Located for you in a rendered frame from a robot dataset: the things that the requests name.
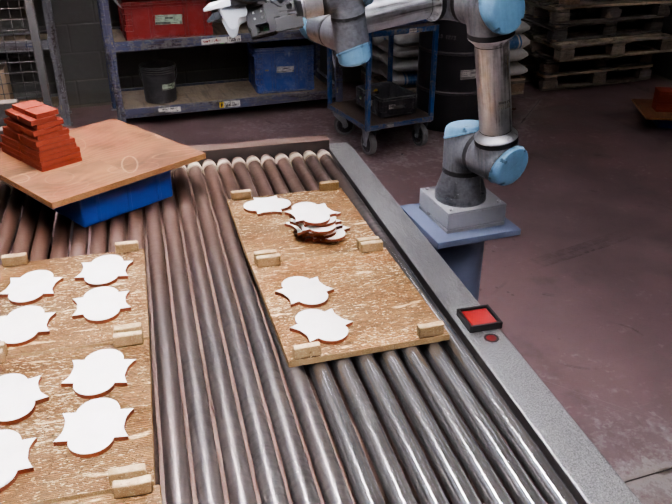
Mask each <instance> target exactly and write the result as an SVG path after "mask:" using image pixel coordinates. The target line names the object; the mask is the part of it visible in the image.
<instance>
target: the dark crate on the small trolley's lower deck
mask: <svg viewBox="0 0 672 504"><path fill-rule="evenodd" d="M355 89H356V93H355V94H356V98H355V99H356V104H357V105H359V106H361V107H362V108H364V109H365V84H363V85H356V88H355ZM373 91H378V94H371V113H373V114H375V115H377V116H378V117H380V118H387V117H394V116H400V115H406V114H413V113H415V112H417V111H416V108H417V107H416V103H417V101H416V98H417V96H416V95H418V94H417V93H415V92H413V91H410V90H408V89H406V88H404V87H402V86H400V85H398V84H395V83H393V82H391V81H385V82H377V83H371V92H373Z"/></svg>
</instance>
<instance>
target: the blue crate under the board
mask: <svg viewBox="0 0 672 504"><path fill-rule="evenodd" d="M170 171H171V170H170ZM170 171H167V172H164V173H161V174H158V175H155V176H152V177H148V178H145V179H142V180H139V181H136V182H133V183H130V184H127V185H124V186H121V187H118V188H115V189H112V190H109V191H106V192H103V193H100V194H97V195H94V196H91V197H88V198H85V199H82V200H79V201H76V202H73V203H70V204H67V205H64V206H61V207H58V208H55V209H53V210H54V211H56V212H58V213H60V214H62V215H63V216H65V217H67V218H69V219H70V220H72V221H74V222H76V223H77V224H79V225H81V226H83V227H85V228H86V227H89V226H92V225H94V224H97V223H100V222H103V221H105V220H108V219H111V218H114V217H116V216H119V215H122V214H125V213H128V212H130V211H133V210H136V209H139V208H141V207H144V206H147V205H150V204H152V203H155V202H158V201H161V200H164V199H166V198H169V197H172V196H173V191H172V182H171V174H170Z"/></svg>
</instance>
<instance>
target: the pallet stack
mask: <svg viewBox="0 0 672 504"><path fill-rule="evenodd" d="M526 4H528V5H527V7H526ZM648 4H652V6H651V11H650V13H649V12H644V11H646V9H644V8H647V5H648ZM671 4H672V0H525V14H526V15H525V14H524V18H523V19H521V20H523V21H525V23H527V24H528V25H529V26H530V30H528V31H526V32H524V33H522V34H524V35H525V36H526V37H527V38H528V39H529V40H530V44H529V45H527V46H526V47H524V48H523V49H524V50H525V51H527V52H528V56H527V57H525V58H524V59H522V60H519V61H517V62H519V63H520V64H522V65H523V66H525V67H526V68H527V69H528V72H526V73H524V74H521V75H522V76H524V77H526V78H525V82H533V81H539V83H538V84H539V87H537V89H538V90H541V91H548V90H560V89H571V88H581V87H590V86H599V85H607V84H616V83H625V82H634V81H640V80H646V79H650V77H651V73H652V69H650V67H653V64H651V60H652V55H653V54H655V53H666V52H672V35H670V34H667V33H662V32H661V30H662V25H663V20H664V19H663V18H664V17H669V14H670V9H669V6H671ZM618 6H624V7H623V8H621V7H618ZM574 9H577V10H574ZM573 10H574V11H573ZM593 14H594V15H593ZM642 20H646V21H645V22H644V28H643V27H641V26H638V25H637V24H638V22H639V21H642ZM647 40H654V44H650V43H646V42H643V41H647ZM629 56H634V58H630V57H629ZM628 69H636V70H635V71H634V73H633V77H626V78H617V79H608V80H606V76H607V73H617V72H625V71H628ZM579 76H587V78H586V81H587V82H581V83H572V84H562V85H557V84H558V81H557V79H560V78H569V77H579Z"/></svg>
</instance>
